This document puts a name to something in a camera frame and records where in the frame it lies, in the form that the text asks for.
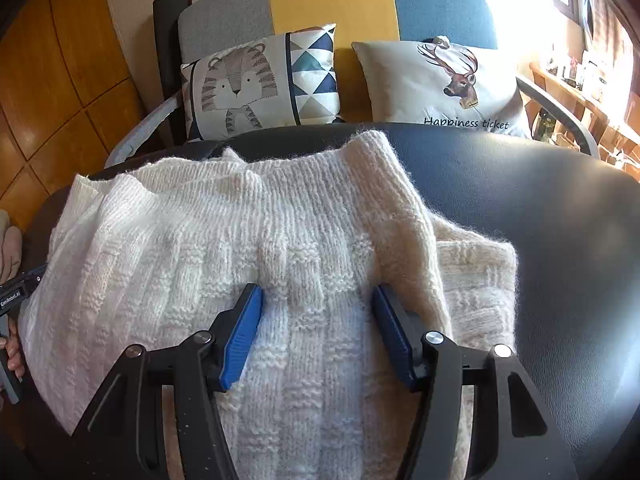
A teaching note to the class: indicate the white knitted sweater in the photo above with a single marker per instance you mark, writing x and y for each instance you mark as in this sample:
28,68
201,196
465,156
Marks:
200,240

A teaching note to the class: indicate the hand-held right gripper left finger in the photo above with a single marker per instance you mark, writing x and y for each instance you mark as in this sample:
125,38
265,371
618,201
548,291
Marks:
245,335

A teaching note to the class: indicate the deer print cushion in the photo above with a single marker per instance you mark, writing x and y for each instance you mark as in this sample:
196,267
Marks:
400,80

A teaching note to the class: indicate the person's left hand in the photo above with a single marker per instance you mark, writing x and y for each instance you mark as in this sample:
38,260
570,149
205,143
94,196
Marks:
15,360

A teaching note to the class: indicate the beige patterned curtain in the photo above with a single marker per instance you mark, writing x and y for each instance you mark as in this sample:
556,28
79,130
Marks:
610,35

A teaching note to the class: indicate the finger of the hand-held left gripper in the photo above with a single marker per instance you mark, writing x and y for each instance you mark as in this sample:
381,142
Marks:
37,277

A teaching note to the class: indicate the cluttered wooden desk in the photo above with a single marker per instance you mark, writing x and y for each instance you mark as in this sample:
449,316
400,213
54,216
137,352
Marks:
590,100

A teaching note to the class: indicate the pale pink cloth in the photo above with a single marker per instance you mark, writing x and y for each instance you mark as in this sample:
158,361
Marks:
9,250

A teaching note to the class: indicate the black rolled mat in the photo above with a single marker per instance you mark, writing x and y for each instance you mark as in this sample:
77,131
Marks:
167,60

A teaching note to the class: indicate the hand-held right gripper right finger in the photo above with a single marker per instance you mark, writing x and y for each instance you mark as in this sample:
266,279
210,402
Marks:
392,335

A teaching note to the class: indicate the tiger print cushion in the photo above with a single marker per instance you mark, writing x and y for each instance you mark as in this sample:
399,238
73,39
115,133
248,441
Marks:
235,85

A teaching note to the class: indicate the grey yellow blue sofa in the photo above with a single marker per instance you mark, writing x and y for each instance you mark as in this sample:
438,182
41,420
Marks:
330,0

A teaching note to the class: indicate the wooden wardrobe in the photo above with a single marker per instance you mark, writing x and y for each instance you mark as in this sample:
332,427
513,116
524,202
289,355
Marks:
60,85

